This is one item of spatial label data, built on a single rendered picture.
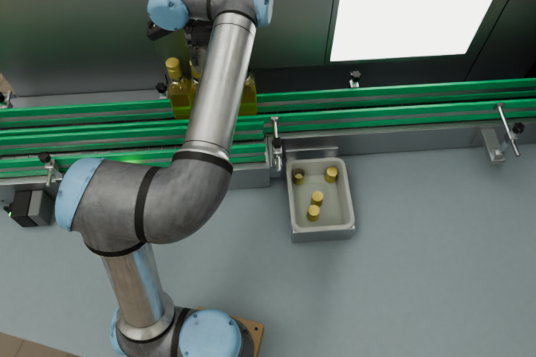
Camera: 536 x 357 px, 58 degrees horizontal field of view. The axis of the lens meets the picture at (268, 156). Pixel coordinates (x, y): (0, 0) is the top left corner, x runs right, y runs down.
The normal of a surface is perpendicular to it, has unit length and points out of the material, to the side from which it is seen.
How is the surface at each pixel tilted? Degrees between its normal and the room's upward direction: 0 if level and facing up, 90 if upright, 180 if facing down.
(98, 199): 28
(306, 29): 90
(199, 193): 36
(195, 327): 7
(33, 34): 90
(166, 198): 16
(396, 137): 90
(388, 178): 0
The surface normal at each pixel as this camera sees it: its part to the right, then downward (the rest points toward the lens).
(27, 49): 0.07, 0.86
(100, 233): -0.12, 0.71
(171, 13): -0.17, 0.85
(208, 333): 0.09, -0.44
